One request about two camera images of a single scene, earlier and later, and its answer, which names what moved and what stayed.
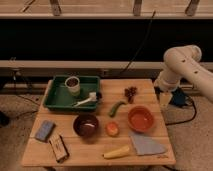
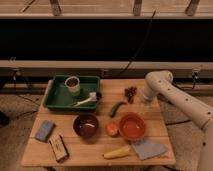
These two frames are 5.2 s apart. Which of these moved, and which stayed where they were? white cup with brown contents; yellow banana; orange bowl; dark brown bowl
Moved: orange bowl
Stayed: yellow banana; white cup with brown contents; dark brown bowl
